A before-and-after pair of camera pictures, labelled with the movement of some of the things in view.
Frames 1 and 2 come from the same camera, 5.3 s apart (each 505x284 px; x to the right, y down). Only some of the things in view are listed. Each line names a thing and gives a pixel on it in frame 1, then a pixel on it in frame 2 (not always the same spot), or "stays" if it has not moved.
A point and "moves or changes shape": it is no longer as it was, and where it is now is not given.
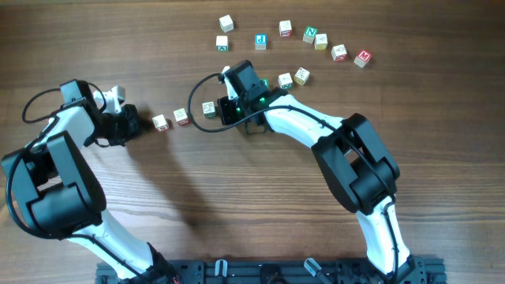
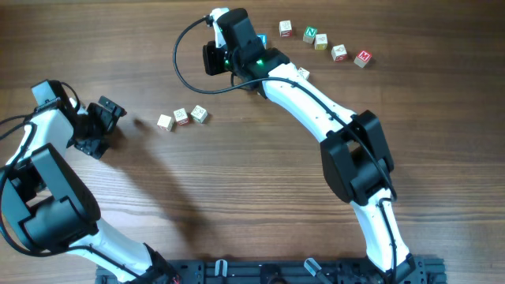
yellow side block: (320, 42) stays
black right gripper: (225, 116) → (210, 53)
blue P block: (260, 42) stays
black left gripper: (132, 123) → (106, 121)
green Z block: (208, 109) → (199, 113)
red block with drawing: (181, 117) stays
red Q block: (339, 53) stays
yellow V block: (301, 76) stays
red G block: (160, 123) moves or changes shape
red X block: (286, 29) stays
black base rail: (278, 271) stays
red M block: (362, 58) stays
